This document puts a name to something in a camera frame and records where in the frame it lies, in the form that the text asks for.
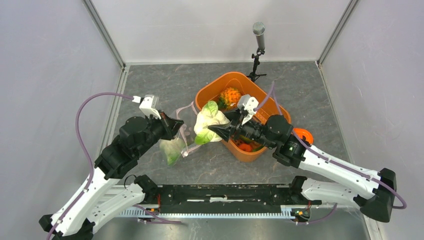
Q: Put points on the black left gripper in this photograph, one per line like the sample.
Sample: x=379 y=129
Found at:
x=173 y=125

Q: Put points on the grey microphone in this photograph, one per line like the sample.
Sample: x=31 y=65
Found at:
x=258 y=30

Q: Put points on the green toy cucumber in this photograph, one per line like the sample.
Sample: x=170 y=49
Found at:
x=257 y=149

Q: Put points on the white toy cabbage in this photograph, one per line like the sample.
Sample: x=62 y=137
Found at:
x=208 y=116

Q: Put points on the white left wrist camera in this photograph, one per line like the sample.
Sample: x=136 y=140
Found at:
x=147 y=105

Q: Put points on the orange plastic basket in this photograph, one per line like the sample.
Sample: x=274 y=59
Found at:
x=238 y=80

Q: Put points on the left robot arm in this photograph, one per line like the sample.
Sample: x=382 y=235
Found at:
x=82 y=216

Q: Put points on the orange toy pineapple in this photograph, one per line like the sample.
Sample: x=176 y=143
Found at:
x=228 y=98

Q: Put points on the green toy lettuce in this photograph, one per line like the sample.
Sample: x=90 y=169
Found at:
x=172 y=150

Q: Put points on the black microphone tripod stand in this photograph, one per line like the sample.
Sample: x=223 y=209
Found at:
x=253 y=76

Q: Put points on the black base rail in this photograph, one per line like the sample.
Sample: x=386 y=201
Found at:
x=246 y=200

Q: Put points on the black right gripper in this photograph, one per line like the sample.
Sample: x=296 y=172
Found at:
x=224 y=130

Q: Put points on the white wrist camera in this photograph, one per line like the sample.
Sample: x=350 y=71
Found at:
x=247 y=106
x=147 y=105

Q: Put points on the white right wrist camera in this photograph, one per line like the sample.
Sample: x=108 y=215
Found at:
x=247 y=106

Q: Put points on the orange toy carrot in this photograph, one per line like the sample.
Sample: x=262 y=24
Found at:
x=245 y=147

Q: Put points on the clear dotted zip top bag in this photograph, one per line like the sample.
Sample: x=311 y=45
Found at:
x=188 y=114

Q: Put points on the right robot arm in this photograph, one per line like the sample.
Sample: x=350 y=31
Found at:
x=372 y=192

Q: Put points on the orange toy handle block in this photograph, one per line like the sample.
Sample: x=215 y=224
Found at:
x=304 y=135

